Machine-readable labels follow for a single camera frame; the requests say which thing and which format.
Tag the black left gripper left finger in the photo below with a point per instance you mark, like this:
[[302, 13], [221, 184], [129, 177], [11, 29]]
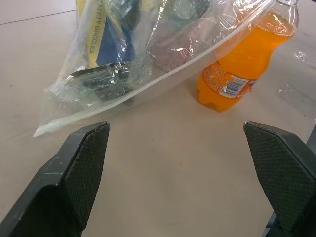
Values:
[[61, 187]]

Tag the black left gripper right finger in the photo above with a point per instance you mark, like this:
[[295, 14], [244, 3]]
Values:
[[284, 172]]

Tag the orange soda bottle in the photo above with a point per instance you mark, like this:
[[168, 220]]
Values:
[[237, 66]]

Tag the clear plastic zip bag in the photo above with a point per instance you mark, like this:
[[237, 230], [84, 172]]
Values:
[[138, 59]]

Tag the safety goggles package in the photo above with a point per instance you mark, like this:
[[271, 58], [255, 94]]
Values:
[[108, 34]]

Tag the pink box in bag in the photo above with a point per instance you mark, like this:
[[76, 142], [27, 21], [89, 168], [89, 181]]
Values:
[[172, 47]]

